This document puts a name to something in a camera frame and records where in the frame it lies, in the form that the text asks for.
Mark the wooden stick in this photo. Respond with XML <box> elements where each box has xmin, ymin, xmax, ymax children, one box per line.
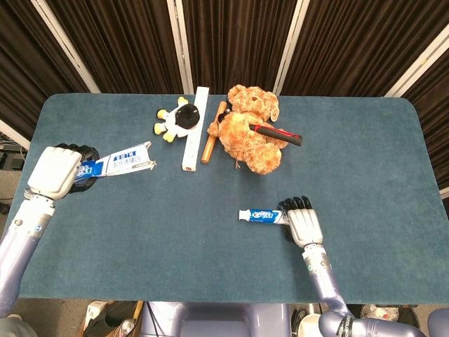
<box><xmin>200</xmin><ymin>100</ymin><xmax>228</xmax><ymax>164</ymax></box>

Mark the purple robot base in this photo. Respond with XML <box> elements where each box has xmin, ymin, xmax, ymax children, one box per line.
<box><xmin>140</xmin><ymin>300</ymin><xmax>293</xmax><ymax>337</ymax></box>

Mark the blue white toothpaste tube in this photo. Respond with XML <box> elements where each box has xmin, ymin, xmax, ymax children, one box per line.
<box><xmin>238</xmin><ymin>208</ymin><xmax>290</xmax><ymax>226</ymax></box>

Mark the brown teddy bear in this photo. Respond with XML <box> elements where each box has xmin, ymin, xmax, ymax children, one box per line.
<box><xmin>207</xmin><ymin>84</ymin><xmax>283</xmax><ymax>176</ymax></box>

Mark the black trash bin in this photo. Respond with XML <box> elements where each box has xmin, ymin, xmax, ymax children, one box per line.
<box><xmin>360</xmin><ymin>303</ymin><xmax>422</xmax><ymax>333</ymax></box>

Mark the blue white toothpaste box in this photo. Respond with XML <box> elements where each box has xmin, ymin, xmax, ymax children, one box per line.
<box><xmin>72</xmin><ymin>140</ymin><xmax>158</xmax><ymax>183</ymax></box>

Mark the black red handled hammer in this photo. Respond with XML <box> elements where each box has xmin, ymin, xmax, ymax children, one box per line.
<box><xmin>217</xmin><ymin>106</ymin><xmax>304</xmax><ymax>147</ymax></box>

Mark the white plush toy black hat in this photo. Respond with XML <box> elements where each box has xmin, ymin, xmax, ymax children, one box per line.
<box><xmin>152</xmin><ymin>96</ymin><xmax>202</xmax><ymax>143</ymax></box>

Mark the dark brown curtain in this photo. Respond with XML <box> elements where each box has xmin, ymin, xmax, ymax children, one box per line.
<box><xmin>0</xmin><ymin>0</ymin><xmax>449</xmax><ymax>192</ymax></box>

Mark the white frame post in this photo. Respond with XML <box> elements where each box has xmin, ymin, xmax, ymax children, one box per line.
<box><xmin>29</xmin><ymin>0</ymin><xmax>102</xmax><ymax>94</ymax></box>
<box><xmin>166</xmin><ymin>0</ymin><xmax>195</xmax><ymax>95</ymax></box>
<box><xmin>272</xmin><ymin>0</ymin><xmax>311</xmax><ymax>96</ymax></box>
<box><xmin>0</xmin><ymin>119</ymin><xmax>32</xmax><ymax>151</ymax></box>
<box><xmin>383</xmin><ymin>23</ymin><xmax>449</xmax><ymax>98</ymax></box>

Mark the white bowl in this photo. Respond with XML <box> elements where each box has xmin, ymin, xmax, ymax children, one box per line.
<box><xmin>297</xmin><ymin>312</ymin><xmax>326</xmax><ymax>337</ymax></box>

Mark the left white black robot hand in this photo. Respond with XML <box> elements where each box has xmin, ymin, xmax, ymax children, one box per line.
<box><xmin>27</xmin><ymin>142</ymin><xmax>101</xmax><ymax>201</ymax></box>

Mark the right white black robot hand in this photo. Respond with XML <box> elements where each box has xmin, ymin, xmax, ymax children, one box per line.
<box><xmin>277</xmin><ymin>195</ymin><xmax>325</xmax><ymax>247</ymax></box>

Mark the white strip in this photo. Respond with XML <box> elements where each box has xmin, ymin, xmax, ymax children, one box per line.
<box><xmin>181</xmin><ymin>86</ymin><xmax>210</xmax><ymax>173</ymax></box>

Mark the blue table cloth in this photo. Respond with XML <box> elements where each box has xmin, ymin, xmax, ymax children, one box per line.
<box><xmin>0</xmin><ymin>92</ymin><xmax>449</xmax><ymax>307</ymax></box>

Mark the black equipment with cables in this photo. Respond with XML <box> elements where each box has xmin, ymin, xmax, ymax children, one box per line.
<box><xmin>0</xmin><ymin>140</ymin><xmax>28</xmax><ymax>173</ymax></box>

